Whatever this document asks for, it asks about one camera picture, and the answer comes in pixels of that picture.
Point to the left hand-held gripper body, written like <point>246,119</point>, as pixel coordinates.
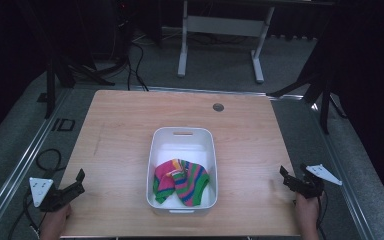
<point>51,196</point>

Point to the person's left hand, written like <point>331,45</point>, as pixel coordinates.
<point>55,222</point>

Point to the pink green striped sock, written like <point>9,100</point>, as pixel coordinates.
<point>162,180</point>
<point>190,186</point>

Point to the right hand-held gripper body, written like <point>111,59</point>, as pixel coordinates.
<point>310,186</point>

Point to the white plastic basin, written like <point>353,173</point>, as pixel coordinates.
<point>183,143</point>

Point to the silver metal floor rail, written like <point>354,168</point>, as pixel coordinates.
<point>343,186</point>
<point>16,170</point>

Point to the white metal desk frame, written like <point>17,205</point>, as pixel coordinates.
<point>225,26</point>

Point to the black metal stand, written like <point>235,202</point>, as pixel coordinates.
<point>50,86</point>
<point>325,100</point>

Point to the person's right hand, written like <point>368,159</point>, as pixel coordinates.
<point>306,213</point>

